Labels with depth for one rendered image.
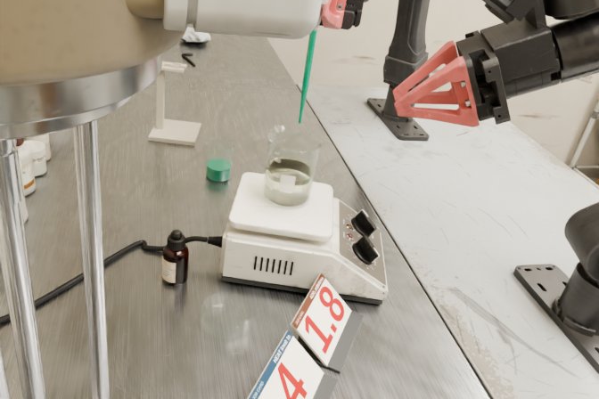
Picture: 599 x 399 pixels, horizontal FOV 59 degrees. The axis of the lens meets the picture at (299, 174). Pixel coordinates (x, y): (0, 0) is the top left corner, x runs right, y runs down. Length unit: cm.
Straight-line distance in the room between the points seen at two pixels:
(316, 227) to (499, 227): 37
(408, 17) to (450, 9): 128
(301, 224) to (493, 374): 26
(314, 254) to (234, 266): 9
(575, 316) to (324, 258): 31
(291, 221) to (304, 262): 5
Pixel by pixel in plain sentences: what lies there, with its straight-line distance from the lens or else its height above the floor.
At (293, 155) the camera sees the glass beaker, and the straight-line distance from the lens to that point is 60.
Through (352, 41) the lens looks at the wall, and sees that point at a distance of 220.
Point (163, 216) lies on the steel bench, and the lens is 76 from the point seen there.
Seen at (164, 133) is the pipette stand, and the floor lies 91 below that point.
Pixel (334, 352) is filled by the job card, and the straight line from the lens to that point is 59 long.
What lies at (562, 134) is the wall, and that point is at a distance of 293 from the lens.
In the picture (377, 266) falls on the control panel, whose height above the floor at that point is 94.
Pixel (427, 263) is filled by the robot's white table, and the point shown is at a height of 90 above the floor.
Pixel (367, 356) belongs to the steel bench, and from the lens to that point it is 61.
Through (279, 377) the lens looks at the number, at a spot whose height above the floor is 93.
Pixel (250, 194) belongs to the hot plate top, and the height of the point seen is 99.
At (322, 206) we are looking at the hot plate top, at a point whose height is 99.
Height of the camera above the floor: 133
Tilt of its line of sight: 29 degrees down
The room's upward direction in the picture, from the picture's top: 9 degrees clockwise
